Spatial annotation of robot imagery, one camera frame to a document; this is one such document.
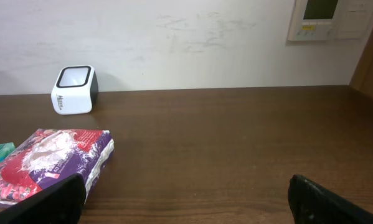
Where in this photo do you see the white wall control panel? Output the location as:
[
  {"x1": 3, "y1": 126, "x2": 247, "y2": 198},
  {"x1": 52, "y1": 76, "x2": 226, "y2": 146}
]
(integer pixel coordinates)
[{"x1": 287, "y1": 0, "x2": 373, "y2": 42}]

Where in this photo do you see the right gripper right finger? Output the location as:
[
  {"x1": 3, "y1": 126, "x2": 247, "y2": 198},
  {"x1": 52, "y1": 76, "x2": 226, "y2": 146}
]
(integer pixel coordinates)
[{"x1": 288, "y1": 174, "x2": 373, "y2": 224}]

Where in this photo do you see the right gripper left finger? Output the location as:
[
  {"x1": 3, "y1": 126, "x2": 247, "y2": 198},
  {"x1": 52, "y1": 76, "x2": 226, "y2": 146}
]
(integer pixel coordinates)
[{"x1": 0, "y1": 174, "x2": 86, "y2": 224}]

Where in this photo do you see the white barcode scanner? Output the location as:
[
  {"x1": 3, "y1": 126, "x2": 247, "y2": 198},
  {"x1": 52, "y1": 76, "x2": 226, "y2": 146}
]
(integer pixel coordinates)
[{"x1": 50, "y1": 65, "x2": 99, "y2": 115}]

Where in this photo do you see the red purple tissue pack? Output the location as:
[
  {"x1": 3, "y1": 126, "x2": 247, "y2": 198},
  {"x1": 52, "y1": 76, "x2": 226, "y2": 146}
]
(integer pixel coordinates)
[{"x1": 0, "y1": 129, "x2": 115, "y2": 207}]

